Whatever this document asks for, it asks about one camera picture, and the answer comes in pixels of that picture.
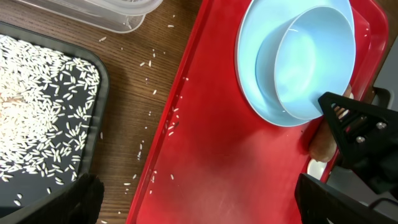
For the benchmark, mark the white plastic spoon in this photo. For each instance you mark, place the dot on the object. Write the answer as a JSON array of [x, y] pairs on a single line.
[[316, 168]]

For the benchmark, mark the clear plastic storage bin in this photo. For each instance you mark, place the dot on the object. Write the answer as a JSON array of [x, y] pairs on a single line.
[[119, 16]]

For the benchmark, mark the light blue bowl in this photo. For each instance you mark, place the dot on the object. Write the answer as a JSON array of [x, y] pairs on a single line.
[[303, 58]]

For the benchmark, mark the grey dishwasher rack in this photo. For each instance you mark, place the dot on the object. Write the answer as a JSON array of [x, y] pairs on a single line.
[[346, 181]]

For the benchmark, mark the black food waste tray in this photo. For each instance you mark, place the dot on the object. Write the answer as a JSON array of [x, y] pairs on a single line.
[[93, 130]]

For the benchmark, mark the light blue plate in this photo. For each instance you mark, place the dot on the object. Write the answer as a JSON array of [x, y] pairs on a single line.
[[260, 18]]

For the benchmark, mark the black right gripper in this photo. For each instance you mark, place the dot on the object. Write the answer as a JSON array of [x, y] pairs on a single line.
[[367, 138]]

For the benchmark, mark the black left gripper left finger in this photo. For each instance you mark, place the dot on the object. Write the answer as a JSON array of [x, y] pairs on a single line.
[[79, 203]]

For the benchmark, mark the red serving tray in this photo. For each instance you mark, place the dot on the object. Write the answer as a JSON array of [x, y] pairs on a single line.
[[213, 158]]

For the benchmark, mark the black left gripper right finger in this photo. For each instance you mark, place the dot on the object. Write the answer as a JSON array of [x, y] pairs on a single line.
[[319, 203]]

